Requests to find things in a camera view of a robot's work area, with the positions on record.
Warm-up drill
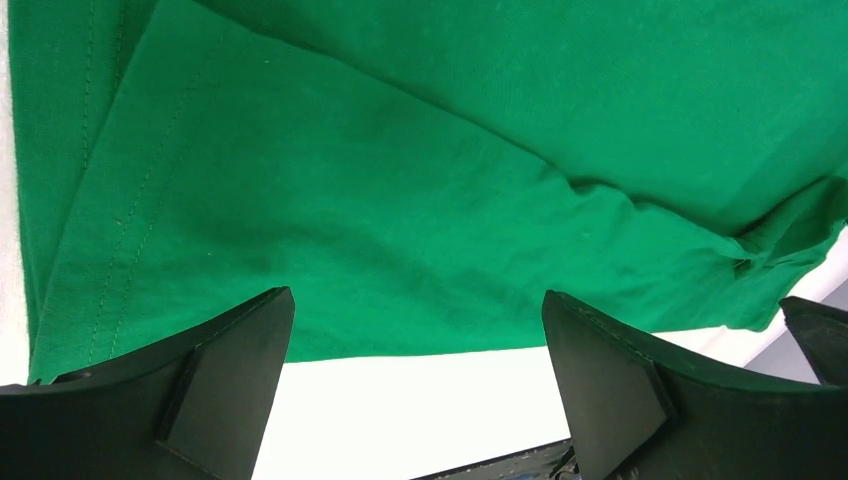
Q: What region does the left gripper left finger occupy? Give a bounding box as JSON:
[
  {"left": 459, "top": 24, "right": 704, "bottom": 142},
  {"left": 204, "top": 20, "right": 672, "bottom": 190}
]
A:
[{"left": 1, "top": 287, "right": 295, "bottom": 479}]

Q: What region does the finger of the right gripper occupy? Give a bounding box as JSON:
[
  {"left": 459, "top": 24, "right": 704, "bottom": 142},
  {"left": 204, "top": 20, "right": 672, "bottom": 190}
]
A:
[{"left": 779, "top": 297, "right": 847, "bottom": 387}]

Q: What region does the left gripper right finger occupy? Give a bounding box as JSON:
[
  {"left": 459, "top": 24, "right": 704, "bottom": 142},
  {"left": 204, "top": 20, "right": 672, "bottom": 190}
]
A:
[{"left": 542, "top": 291, "right": 847, "bottom": 479}]

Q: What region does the green t shirt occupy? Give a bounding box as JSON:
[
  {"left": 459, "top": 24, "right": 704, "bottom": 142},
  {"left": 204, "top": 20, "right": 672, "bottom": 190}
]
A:
[{"left": 8, "top": 1, "right": 847, "bottom": 380}]

